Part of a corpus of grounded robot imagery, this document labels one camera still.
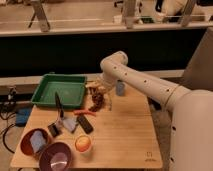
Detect black handled knife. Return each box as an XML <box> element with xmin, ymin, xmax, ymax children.
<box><xmin>55</xmin><ymin>92</ymin><xmax>64</xmax><ymax>118</ymax></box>

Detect blue sponge in bowl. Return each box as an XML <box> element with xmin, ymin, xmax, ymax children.
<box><xmin>30</xmin><ymin>131</ymin><xmax>46</xmax><ymax>153</ymax></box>

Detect black cables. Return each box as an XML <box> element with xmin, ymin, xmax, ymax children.
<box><xmin>0</xmin><ymin>99</ymin><xmax>18</xmax><ymax>154</ymax></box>

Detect brown bowl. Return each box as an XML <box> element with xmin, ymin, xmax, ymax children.
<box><xmin>20</xmin><ymin>128</ymin><xmax>50</xmax><ymax>157</ymax></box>

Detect green plastic tray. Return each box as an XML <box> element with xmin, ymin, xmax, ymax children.
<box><xmin>31</xmin><ymin>74</ymin><xmax>87</xmax><ymax>109</ymax></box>

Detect dark grape bunch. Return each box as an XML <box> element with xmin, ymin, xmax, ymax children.
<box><xmin>89</xmin><ymin>92</ymin><xmax>104</xmax><ymax>112</ymax></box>

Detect black rectangular remote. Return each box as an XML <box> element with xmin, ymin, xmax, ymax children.
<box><xmin>77</xmin><ymin>115</ymin><xmax>93</xmax><ymax>134</ymax></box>

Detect purple bowl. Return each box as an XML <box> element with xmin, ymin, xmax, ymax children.
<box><xmin>39</xmin><ymin>142</ymin><xmax>72</xmax><ymax>171</ymax></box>

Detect orange carrot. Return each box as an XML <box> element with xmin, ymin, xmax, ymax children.
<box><xmin>73</xmin><ymin>109</ymin><xmax>96</xmax><ymax>117</ymax></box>

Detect small black block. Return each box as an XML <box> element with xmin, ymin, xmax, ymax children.
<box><xmin>48</xmin><ymin>124</ymin><xmax>61</xmax><ymax>137</ymax></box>

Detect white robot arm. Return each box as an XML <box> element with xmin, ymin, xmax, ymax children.
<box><xmin>100</xmin><ymin>51</ymin><xmax>213</xmax><ymax>171</ymax></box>

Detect orange fruit in cup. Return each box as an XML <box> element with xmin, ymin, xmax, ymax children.
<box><xmin>75</xmin><ymin>135</ymin><xmax>92</xmax><ymax>153</ymax></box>

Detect blue box beside table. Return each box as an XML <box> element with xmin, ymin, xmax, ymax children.
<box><xmin>15</xmin><ymin>108</ymin><xmax>32</xmax><ymax>127</ymax></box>

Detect grey blue cloth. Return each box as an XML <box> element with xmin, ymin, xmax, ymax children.
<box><xmin>62</xmin><ymin>117</ymin><xmax>78</xmax><ymax>133</ymax></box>

